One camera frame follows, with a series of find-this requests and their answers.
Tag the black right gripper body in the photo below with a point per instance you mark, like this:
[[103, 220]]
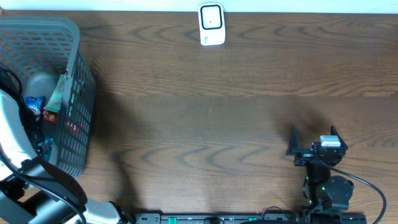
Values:
[[303, 158]]

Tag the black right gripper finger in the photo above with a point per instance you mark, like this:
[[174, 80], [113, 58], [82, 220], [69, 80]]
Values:
[[342, 143], [293, 145]]

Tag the white wet wipes pack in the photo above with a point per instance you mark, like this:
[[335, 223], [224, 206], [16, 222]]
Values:
[[55, 101]]

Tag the blue mouthwash bottle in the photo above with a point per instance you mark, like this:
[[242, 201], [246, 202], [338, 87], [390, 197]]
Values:
[[45, 149]]

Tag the blue Oreo cookie pack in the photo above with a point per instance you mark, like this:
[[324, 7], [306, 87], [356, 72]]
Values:
[[35, 104]]

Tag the red Nescafe stick sachet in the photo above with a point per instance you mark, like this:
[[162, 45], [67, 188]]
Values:
[[49, 116]]

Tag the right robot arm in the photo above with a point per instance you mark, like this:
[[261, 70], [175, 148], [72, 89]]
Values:
[[328, 194]]

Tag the white barcode scanner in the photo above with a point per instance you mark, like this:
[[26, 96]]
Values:
[[211, 24]]

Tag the grey plastic mesh basket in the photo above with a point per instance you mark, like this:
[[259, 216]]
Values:
[[35, 51]]

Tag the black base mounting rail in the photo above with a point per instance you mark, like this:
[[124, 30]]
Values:
[[157, 218]]

